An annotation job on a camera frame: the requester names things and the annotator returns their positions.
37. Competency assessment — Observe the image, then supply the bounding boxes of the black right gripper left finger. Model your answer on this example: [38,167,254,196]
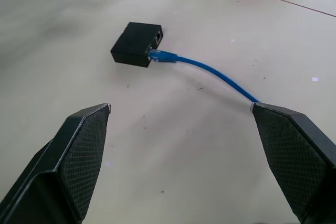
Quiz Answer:
[0,102,112,224]

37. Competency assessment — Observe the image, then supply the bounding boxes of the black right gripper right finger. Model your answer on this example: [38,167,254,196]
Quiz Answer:
[250,102,336,224]

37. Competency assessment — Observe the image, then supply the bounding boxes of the black ethernet coupler box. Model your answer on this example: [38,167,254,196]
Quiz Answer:
[110,22,164,69]

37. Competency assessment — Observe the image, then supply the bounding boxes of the blue Ethernet cable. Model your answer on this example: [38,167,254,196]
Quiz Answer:
[147,48,261,104]

